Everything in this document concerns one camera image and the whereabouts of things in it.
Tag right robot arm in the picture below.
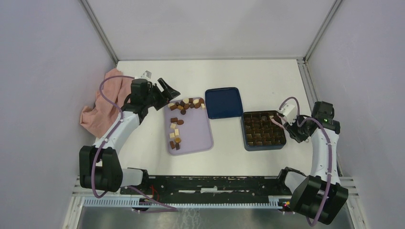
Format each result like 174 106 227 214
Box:
276 97 349 227

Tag blue chocolate box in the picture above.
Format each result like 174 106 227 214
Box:
241 110 287 152

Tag lilac tray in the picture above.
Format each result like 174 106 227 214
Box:
163 97 213 156

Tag pink cloth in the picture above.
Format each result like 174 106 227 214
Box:
79 68 132 138

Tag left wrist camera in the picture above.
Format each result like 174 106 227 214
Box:
135 71 151 81

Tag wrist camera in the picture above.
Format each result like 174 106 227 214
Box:
135 71 151 81
277 103 298 125

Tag dark blue box lid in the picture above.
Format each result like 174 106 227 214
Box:
205 87 243 119

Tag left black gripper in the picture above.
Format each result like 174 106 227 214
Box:
143 78 180 111

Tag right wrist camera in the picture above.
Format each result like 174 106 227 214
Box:
277 103 298 125

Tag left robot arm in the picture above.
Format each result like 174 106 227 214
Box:
79 78 181 198

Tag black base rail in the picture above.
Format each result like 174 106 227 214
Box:
137 176 292 204

